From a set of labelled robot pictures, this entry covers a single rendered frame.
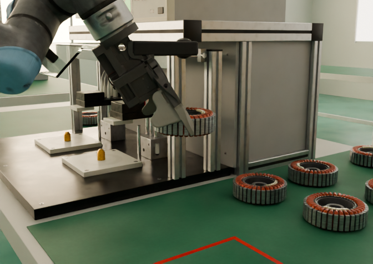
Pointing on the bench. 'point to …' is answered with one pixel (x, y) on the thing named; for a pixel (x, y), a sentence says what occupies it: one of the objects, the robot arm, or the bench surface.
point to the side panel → (277, 103)
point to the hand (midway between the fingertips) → (186, 124)
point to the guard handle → (51, 56)
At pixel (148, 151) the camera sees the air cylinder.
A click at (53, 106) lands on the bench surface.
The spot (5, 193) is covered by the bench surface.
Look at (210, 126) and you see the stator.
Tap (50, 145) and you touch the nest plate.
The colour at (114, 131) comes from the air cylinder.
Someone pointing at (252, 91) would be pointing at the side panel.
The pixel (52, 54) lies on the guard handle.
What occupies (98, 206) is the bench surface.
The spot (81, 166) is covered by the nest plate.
